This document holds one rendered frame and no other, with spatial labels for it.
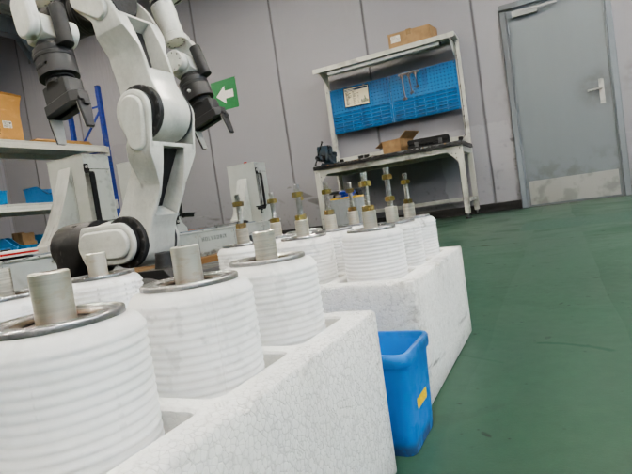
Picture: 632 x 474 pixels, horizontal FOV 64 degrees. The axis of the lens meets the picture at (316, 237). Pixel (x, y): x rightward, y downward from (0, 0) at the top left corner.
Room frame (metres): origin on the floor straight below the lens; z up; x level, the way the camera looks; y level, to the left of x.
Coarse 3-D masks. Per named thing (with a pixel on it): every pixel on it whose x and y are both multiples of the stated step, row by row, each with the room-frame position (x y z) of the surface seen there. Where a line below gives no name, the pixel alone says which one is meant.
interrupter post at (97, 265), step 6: (96, 252) 0.61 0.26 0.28; (102, 252) 0.60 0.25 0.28; (90, 258) 0.60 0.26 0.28; (96, 258) 0.60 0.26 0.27; (102, 258) 0.60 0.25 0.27; (90, 264) 0.60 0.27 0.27; (96, 264) 0.60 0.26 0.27; (102, 264) 0.60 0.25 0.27; (90, 270) 0.60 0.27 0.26; (96, 270) 0.60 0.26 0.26; (102, 270) 0.60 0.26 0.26; (90, 276) 0.60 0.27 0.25
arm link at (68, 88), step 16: (48, 64) 1.15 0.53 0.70; (64, 64) 1.16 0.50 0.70; (48, 80) 1.16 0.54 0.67; (64, 80) 1.15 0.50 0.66; (80, 80) 1.19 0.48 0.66; (48, 96) 1.18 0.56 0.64; (64, 96) 1.15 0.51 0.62; (80, 96) 1.14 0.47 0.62; (48, 112) 1.18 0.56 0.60; (64, 112) 1.20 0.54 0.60
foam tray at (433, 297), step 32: (448, 256) 0.91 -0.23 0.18; (320, 288) 0.76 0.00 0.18; (352, 288) 0.73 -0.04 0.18; (384, 288) 0.71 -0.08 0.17; (416, 288) 0.70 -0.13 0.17; (448, 288) 0.88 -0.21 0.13; (384, 320) 0.71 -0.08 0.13; (416, 320) 0.69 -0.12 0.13; (448, 320) 0.85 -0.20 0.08; (448, 352) 0.82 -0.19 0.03
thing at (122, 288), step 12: (120, 276) 0.59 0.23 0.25; (132, 276) 0.60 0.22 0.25; (72, 288) 0.56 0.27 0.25; (84, 288) 0.56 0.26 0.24; (96, 288) 0.56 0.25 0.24; (108, 288) 0.57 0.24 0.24; (120, 288) 0.58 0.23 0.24; (132, 288) 0.59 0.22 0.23; (84, 300) 0.56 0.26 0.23; (96, 300) 0.56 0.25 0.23; (108, 300) 0.57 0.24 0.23; (120, 300) 0.57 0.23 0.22
